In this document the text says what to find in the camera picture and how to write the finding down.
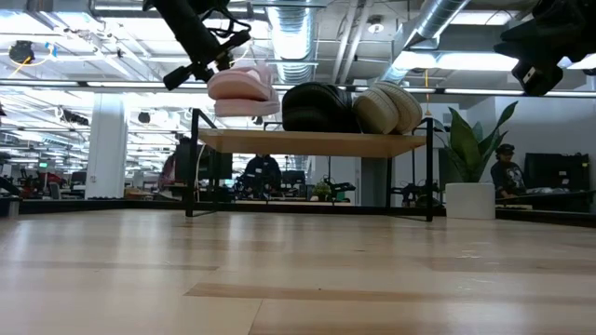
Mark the pink slide sandal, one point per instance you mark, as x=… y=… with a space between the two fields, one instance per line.
x=242 y=88

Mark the black slide sandal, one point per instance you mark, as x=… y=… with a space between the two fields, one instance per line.
x=316 y=109

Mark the grey slide sandal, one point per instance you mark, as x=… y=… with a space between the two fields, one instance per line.
x=386 y=109

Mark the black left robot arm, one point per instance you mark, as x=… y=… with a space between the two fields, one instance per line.
x=186 y=23

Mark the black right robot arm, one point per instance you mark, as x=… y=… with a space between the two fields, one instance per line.
x=572 y=14

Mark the person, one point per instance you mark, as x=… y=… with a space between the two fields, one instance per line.
x=507 y=177
x=261 y=177
x=170 y=174

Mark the white pillar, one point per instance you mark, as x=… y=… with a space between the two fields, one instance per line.
x=106 y=149

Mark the black monitor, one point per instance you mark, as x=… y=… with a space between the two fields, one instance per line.
x=556 y=172

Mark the small potted plant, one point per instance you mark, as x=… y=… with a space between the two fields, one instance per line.
x=321 y=190

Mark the green plant in white pot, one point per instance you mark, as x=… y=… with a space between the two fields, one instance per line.
x=468 y=200

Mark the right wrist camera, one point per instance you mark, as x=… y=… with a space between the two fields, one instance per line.
x=540 y=79

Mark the silver ribbed air duct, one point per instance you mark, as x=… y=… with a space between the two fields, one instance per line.
x=433 y=18
x=292 y=42

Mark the wooden shelf black metal frame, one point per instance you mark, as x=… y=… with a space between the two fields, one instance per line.
x=307 y=143

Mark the black metal rig frame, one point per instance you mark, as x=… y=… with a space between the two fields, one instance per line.
x=93 y=205

